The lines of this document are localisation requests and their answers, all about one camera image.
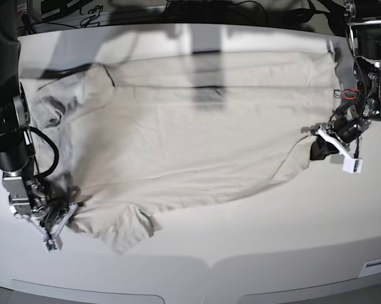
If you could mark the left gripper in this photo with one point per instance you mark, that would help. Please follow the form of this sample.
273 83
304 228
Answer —
343 127

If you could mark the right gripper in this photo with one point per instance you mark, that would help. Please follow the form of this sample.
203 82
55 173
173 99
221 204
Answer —
56 208

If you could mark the light grey T-shirt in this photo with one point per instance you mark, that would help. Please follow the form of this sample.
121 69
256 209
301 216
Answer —
152 136

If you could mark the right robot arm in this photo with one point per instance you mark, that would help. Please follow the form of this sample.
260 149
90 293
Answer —
30 193

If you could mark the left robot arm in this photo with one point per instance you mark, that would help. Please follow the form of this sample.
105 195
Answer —
361 105

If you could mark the white label sticker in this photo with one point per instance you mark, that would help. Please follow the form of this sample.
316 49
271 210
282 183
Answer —
370 268

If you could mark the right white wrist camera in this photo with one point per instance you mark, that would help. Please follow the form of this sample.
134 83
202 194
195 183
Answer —
50 239

